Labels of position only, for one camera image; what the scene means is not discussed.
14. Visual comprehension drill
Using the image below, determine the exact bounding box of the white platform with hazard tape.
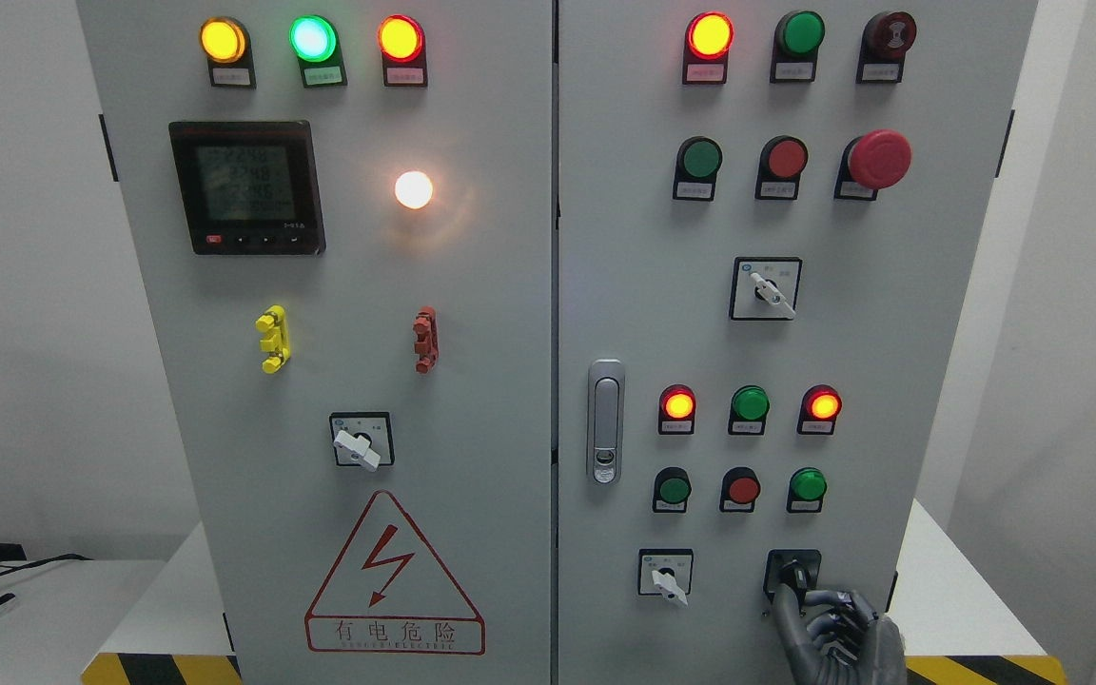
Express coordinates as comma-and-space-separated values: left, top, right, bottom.
80, 504, 1068, 684

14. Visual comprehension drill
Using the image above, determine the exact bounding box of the white lit indicator lamp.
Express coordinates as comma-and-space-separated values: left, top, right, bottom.
393, 170, 435, 212

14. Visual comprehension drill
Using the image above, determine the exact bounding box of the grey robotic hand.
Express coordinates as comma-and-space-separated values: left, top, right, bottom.
773, 584, 909, 684

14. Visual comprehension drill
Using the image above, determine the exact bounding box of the green indicator lower right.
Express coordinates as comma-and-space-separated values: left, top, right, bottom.
786, 467, 827, 515

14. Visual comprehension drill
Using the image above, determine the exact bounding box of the dark red buzzer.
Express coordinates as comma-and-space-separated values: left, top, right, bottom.
856, 11, 917, 84

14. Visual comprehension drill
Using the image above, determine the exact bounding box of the grey cabinet door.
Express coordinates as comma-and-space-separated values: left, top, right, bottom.
77, 1, 553, 684
558, 1, 1036, 684

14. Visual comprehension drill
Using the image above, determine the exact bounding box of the white selector switch lower right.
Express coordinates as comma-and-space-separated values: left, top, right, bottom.
636, 549, 695, 608

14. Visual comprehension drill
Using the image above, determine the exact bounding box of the red push button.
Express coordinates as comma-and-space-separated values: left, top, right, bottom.
755, 135, 809, 201
719, 465, 761, 513

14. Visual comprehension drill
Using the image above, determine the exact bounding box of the red emergency stop mushroom button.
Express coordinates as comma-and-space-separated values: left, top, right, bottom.
833, 128, 912, 201

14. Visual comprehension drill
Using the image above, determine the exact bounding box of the red push button lower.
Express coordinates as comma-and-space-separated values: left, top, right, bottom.
719, 465, 761, 513

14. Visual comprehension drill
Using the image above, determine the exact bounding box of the red indicator middle right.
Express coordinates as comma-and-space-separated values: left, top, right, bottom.
796, 384, 843, 435

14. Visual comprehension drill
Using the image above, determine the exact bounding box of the red terminal block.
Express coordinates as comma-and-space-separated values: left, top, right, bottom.
412, 306, 439, 375

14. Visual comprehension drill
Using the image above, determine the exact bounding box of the red push button upper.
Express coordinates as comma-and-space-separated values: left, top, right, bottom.
755, 135, 809, 201

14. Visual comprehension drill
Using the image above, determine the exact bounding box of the red electrical hazard warning sticker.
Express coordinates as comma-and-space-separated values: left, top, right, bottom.
304, 490, 486, 657

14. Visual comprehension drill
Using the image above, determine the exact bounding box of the black rotary knob switch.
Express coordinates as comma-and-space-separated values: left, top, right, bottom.
764, 549, 822, 607

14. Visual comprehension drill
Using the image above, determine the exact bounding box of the green push button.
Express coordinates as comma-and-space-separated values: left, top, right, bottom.
673, 136, 723, 201
652, 465, 692, 515

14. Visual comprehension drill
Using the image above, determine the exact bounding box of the yellow terminal block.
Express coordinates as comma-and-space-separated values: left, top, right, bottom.
255, 304, 292, 374

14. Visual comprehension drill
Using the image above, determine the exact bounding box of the yellow indicator light top left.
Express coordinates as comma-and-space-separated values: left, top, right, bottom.
199, 16, 256, 89

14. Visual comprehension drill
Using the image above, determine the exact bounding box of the right grey cabinet door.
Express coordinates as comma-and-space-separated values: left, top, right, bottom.
558, 1, 1036, 684

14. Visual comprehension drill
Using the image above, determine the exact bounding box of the white selector switch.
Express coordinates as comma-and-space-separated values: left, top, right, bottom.
636, 549, 695, 608
728, 256, 803, 321

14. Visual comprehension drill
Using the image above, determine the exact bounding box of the silver door lock handle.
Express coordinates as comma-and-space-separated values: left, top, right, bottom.
587, 359, 625, 484

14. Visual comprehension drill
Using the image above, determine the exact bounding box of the left grey cabinet door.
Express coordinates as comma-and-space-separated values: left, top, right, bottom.
77, 1, 553, 684

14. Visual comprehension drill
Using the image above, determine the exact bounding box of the green push button lower left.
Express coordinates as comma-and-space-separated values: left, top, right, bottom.
652, 465, 692, 515

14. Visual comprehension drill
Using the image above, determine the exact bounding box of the green indicator middle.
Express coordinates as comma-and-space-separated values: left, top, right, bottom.
728, 385, 770, 435

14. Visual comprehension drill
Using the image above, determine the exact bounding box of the green push button upper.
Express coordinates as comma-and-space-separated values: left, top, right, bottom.
673, 136, 723, 201

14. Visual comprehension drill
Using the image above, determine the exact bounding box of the red lit indicator light left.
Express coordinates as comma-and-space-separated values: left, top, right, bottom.
377, 14, 429, 88

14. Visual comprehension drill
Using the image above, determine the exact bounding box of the white selector switch left door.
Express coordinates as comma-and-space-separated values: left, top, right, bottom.
329, 411, 395, 473

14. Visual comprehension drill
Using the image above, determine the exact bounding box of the red lit indicator top right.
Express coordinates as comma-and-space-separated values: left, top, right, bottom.
681, 11, 735, 85

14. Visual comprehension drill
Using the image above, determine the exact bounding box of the green indicator top right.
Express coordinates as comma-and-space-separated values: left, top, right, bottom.
770, 10, 826, 83

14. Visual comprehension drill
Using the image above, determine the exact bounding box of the white selector switch upper right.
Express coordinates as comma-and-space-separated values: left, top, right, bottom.
728, 256, 803, 321

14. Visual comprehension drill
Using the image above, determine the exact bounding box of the black digital power meter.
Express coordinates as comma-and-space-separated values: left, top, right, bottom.
168, 119, 326, 256

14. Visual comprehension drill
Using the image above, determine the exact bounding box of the green lit indicator light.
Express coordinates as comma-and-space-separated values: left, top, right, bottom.
288, 14, 347, 89

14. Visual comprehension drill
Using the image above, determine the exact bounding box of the red lit indicator middle left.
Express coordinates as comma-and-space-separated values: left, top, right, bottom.
658, 384, 696, 435

